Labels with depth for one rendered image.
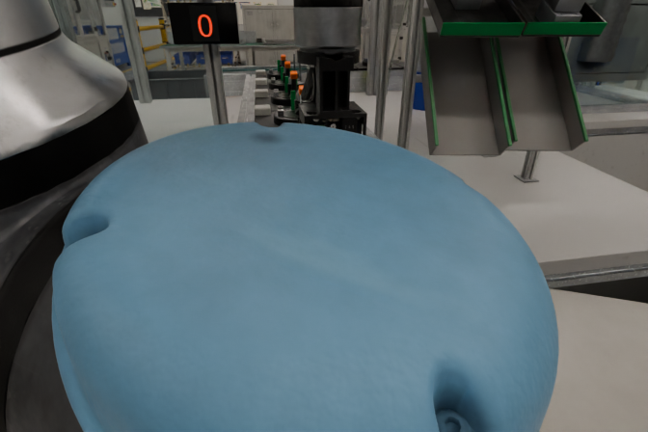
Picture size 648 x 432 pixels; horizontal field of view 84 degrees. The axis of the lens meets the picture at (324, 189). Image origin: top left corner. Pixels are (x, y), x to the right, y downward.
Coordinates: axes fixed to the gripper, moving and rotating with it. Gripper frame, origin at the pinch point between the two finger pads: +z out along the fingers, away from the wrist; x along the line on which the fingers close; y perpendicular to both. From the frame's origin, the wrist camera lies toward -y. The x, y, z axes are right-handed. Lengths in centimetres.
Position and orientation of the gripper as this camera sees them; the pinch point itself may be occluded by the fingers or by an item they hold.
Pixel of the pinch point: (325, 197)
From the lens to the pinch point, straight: 51.7
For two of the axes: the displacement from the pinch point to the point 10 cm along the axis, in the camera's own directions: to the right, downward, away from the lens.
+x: 9.9, -0.7, 1.5
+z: 0.0, 9.0, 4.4
